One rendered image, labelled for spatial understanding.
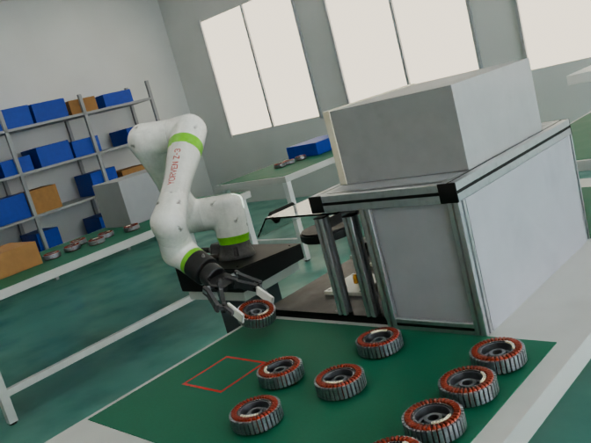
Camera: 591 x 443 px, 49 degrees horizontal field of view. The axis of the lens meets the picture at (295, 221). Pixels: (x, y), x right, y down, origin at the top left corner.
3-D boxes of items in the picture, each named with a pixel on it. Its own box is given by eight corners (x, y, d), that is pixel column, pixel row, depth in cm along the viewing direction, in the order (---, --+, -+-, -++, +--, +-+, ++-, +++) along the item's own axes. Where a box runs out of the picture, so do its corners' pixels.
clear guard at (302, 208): (258, 237, 194) (251, 219, 192) (309, 213, 210) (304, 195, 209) (340, 234, 171) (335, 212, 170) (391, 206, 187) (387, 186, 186)
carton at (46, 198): (19, 217, 774) (11, 195, 768) (47, 208, 799) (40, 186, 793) (34, 215, 746) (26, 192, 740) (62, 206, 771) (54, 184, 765)
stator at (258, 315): (229, 320, 189) (228, 309, 187) (257, 304, 196) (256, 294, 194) (256, 334, 181) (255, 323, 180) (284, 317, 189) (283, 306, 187)
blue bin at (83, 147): (61, 161, 815) (55, 146, 811) (87, 154, 838) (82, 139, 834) (76, 157, 784) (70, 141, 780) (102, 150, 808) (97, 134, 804)
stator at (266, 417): (244, 410, 144) (239, 395, 144) (290, 406, 140) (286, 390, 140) (224, 439, 134) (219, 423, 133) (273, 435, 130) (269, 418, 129)
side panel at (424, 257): (388, 328, 168) (359, 210, 162) (395, 323, 170) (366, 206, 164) (487, 337, 149) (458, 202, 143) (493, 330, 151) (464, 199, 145)
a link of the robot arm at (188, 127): (180, 136, 235) (167, 110, 227) (214, 130, 233) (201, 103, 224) (171, 170, 223) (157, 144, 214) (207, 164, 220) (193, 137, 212)
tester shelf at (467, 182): (311, 214, 173) (307, 197, 173) (440, 152, 220) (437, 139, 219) (458, 202, 143) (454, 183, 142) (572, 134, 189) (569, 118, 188)
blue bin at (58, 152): (26, 170, 782) (19, 152, 778) (58, 162, 811) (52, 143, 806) (41, 167, 753) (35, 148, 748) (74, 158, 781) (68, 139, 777)
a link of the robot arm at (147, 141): (182, 218, 268) (125, 118, 230) (219, 212, 265) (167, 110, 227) (177, 242, 260) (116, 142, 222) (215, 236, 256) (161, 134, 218)
